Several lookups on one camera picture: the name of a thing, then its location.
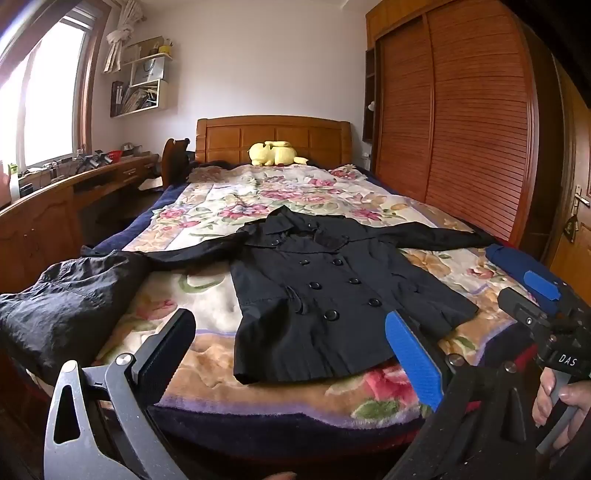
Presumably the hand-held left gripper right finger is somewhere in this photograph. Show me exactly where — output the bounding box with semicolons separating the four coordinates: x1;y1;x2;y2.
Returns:
385;310;541;480

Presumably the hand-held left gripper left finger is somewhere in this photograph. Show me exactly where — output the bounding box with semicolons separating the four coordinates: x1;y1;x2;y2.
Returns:
43;308;197;480

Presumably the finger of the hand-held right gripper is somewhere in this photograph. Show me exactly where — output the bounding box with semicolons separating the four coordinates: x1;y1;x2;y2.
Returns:
497;287;551;343
523;271;563;315

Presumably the black button coat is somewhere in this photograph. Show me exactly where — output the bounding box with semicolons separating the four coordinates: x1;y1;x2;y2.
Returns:
81;205;497;385

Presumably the person's right hand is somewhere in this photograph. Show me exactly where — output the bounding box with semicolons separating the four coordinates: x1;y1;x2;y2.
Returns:
532;368;591;452

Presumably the blue folded garment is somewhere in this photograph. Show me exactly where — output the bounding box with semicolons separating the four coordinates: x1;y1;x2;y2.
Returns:
485;244;568;315

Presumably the dark grey crinkled garment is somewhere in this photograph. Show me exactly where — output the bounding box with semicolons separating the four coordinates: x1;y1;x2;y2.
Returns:
0;251;148;384

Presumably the wooden door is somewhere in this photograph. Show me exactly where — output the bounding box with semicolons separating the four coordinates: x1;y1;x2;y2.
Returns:
549;60;591;287

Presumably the floral blanket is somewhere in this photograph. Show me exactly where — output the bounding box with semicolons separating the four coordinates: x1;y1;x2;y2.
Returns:
95;164;546;425

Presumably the wooden desk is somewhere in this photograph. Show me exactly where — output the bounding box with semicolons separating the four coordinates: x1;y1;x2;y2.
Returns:
0;152;160;296

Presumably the wooden slatted wardrobe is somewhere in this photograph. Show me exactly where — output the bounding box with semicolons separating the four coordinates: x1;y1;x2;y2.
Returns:
362;0;555;259

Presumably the wooden chair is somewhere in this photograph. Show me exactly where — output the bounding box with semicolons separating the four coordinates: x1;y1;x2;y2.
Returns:
161;137;191;190

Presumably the white bottle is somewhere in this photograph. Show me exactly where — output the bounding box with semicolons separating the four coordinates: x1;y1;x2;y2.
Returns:
6;162;20;204

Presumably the wooden bed headboard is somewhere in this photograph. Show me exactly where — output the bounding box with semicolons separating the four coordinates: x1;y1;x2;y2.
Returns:
195;115;352;168

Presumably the yellow plush toy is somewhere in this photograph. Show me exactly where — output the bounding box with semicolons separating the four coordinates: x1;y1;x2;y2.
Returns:
247;141;309;167

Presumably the tied cream curtain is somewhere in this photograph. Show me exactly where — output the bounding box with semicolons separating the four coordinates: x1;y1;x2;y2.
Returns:
102;0;146;73

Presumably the white wall shelf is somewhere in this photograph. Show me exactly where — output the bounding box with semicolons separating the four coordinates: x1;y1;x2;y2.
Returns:
110;38;174;118

